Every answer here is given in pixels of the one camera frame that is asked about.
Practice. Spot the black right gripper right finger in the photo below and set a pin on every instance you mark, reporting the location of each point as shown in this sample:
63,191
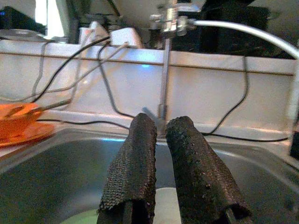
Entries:
201,182

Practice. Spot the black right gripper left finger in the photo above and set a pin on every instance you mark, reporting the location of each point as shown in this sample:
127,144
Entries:
130,175

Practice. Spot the white plate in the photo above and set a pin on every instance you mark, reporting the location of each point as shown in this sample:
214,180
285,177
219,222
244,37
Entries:
167,207

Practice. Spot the patterned chopstick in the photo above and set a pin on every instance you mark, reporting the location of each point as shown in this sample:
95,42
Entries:
56,105

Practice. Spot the orange plastic plate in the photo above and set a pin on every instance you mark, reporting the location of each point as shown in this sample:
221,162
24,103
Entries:
35,133

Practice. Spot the orange plastic bowl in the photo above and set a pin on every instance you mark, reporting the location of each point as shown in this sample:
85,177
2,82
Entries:
14,124

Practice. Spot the stainless steel sink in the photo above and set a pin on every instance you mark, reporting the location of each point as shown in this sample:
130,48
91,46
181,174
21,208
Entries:
58,175

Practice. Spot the metal faucet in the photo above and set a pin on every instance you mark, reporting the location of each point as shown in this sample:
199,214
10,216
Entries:
164,81

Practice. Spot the black appliance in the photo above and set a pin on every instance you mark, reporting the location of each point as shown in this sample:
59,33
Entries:
295,145

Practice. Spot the metal spoon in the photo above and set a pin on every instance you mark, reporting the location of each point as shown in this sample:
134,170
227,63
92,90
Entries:
14,112

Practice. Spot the white power plug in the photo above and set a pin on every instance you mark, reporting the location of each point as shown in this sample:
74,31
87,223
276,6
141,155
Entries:
95,30
126,37

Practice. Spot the black electronic box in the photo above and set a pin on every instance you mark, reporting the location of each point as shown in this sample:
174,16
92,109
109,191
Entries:
18,21

